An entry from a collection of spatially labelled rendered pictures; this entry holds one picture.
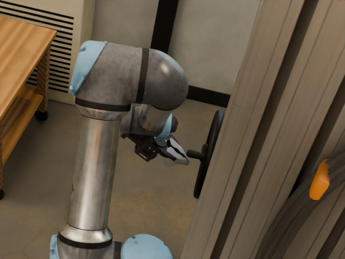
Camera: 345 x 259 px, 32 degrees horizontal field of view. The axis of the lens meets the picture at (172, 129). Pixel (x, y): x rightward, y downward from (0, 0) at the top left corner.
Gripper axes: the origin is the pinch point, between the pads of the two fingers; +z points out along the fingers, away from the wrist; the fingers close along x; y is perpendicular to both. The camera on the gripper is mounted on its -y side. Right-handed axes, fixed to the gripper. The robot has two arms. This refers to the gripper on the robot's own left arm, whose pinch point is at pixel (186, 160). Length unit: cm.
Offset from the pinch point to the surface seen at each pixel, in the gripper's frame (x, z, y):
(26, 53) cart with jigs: -73, -51, 68
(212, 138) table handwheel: -3.4, 1.0, -9.7
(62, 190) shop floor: -49, -1, 100
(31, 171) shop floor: -55, -16, 108
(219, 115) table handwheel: -12.8, 0.6, -11.3
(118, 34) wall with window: -138, -18, 73
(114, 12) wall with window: -138, -28, 64
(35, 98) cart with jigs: -85, -34, 98
